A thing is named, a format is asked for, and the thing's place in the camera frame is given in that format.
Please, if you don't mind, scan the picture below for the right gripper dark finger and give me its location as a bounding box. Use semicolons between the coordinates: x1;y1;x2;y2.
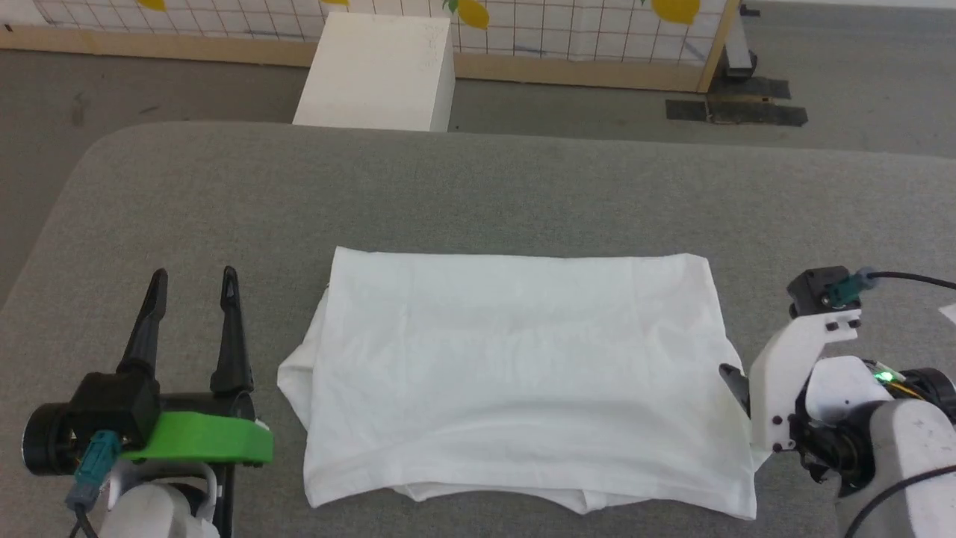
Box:
718;364;751;418

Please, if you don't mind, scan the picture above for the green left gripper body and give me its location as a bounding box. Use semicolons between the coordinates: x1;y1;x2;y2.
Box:
119;392;274;469

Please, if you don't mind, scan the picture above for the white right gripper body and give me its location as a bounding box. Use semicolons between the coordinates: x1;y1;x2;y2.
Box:
749;310;862;454

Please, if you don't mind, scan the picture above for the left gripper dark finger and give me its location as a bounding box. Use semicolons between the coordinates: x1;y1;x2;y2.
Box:
211;265;255;398
119;269;170;375

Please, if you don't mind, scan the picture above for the white t-shirt with grey stitching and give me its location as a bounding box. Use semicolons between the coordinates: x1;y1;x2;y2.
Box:
277;247;770;521

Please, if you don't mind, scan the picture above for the grey fabric sofa seat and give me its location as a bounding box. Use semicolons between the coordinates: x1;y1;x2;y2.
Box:
0;121;956;538

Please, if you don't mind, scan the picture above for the white rectangular box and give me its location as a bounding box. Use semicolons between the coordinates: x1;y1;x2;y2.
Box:
293;13;456;133

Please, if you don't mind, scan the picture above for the grey metal partition foot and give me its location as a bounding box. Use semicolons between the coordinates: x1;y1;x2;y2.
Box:
721;6;760;80

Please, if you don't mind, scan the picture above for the lemon print grid partition screen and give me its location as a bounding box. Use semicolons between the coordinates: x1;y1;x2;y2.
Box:
0;0;741;94

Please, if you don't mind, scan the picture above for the left camera cable teal plug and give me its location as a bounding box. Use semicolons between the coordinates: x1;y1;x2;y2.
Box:
66;430;122;538

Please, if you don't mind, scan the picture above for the camera cable teal plug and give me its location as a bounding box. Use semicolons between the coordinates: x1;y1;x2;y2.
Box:
824;269;956;307
66;430;122;538

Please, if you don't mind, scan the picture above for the right camera cable teal plug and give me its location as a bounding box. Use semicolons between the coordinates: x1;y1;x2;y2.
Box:
824;269;956;307

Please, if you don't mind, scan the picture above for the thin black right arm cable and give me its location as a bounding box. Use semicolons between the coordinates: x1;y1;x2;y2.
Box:
842;465;956;538

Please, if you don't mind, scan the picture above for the black floor base plate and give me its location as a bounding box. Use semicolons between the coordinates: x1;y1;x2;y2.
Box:
665;75;810;127

